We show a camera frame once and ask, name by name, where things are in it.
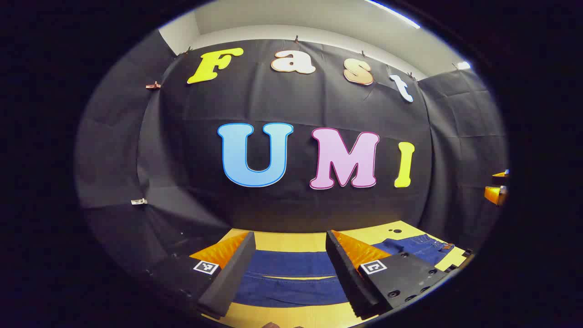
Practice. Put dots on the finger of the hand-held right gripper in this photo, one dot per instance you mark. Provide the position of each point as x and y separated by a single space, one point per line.
501 173
495 195

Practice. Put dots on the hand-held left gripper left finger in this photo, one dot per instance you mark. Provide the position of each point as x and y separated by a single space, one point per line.
234 273

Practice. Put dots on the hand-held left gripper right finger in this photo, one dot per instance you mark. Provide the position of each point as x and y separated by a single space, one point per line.
348 278

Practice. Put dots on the blue denim jeans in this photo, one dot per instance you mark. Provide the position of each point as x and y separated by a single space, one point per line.
291 266

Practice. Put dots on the white cloth clip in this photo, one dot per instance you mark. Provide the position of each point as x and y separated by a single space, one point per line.
139 201

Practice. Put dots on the black backdrop cloth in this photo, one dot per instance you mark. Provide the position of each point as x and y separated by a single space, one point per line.
255 100

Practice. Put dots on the brown cloth clip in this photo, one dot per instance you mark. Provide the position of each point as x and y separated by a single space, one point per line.
153 85

